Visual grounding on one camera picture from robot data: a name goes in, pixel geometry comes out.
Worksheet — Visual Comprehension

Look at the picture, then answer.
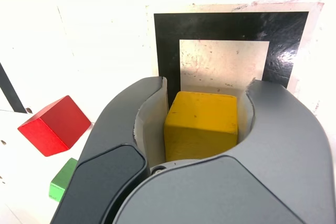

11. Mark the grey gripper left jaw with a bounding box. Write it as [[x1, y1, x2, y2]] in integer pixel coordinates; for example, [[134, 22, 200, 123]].
[[49, 76, 170, 224]]

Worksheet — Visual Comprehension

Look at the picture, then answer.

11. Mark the green cube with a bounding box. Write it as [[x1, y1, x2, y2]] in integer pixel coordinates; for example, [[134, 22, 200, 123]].
[[48, 157, 79, 203]]

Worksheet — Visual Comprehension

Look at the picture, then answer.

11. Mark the black tape square outline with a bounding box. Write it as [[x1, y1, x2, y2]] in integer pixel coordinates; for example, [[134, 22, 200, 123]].
[[153, 11, 309, 112]]

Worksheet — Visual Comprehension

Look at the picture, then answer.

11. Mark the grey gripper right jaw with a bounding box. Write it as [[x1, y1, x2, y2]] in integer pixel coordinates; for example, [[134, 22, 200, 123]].
[[112, 78, 330, 224]]

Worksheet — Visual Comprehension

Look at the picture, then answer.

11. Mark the red cube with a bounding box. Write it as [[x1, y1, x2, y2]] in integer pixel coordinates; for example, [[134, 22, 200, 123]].
[[17, 95, 92, 157]]

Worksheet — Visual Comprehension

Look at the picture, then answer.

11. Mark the yellow cube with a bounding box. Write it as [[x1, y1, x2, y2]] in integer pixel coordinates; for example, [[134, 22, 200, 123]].
[[164, 91, 239, 162]]

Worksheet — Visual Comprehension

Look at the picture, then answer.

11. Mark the black tape strip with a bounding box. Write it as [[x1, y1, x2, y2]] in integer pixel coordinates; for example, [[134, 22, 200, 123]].
[[0, 62, 28, 114]]

